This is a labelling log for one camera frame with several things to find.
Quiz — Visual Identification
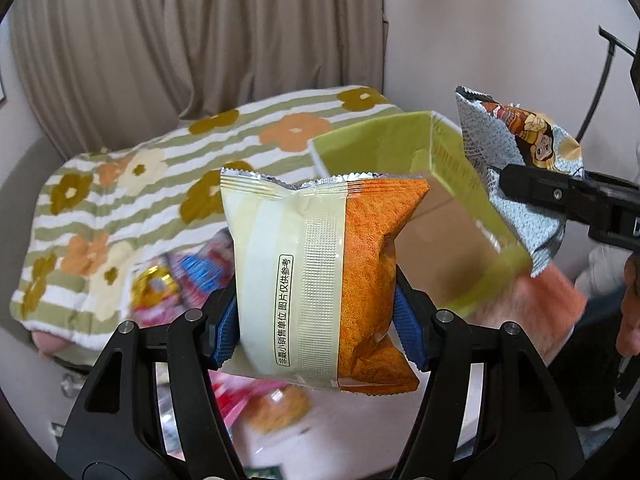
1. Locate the pink strawberry snack bag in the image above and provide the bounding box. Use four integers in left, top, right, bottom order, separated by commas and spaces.
209, 372, 285, 428

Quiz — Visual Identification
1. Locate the silver chips bag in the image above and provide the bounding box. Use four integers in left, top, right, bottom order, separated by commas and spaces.
456, 86, 584, 276

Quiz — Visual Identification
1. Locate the gold foil snack bag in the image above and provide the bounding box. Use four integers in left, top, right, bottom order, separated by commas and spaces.
131, 264, 180, 310

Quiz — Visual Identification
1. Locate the cream orange snack bag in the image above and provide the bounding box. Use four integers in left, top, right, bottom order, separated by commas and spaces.
220, 168, 430, 396

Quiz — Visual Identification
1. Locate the blue red snack bag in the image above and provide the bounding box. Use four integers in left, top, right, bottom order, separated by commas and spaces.
174, 238, 233, 308

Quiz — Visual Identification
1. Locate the person right hand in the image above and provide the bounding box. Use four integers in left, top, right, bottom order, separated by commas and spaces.
616, 252, 640, 358

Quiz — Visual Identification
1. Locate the green cardboard box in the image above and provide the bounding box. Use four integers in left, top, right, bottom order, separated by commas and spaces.
309, 112, 532, 316

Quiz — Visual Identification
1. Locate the clear bag of crackers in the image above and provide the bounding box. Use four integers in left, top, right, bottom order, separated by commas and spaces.
244, 385, 312, 434

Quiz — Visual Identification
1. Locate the white floral tablecloth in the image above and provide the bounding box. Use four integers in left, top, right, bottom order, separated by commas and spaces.
154, 263, 589, 480

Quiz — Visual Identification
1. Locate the floral striped quilt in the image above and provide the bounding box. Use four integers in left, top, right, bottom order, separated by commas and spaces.
9, 86, 397, 352

